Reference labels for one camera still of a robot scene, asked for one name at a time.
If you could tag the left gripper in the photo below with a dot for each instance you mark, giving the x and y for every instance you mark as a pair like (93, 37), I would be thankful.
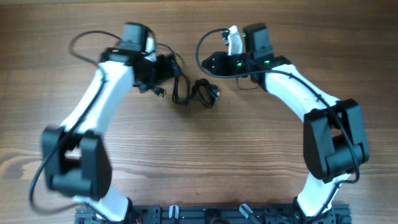
(165, 73)

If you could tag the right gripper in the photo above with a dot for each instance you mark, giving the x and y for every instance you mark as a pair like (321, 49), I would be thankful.
(220, 63)

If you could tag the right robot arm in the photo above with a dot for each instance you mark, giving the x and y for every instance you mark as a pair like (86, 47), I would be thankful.
(334, 137)

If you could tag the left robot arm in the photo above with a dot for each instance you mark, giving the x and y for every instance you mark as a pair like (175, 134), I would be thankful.
(75, 161)

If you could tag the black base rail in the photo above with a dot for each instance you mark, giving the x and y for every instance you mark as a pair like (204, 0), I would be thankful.
(271, 213)

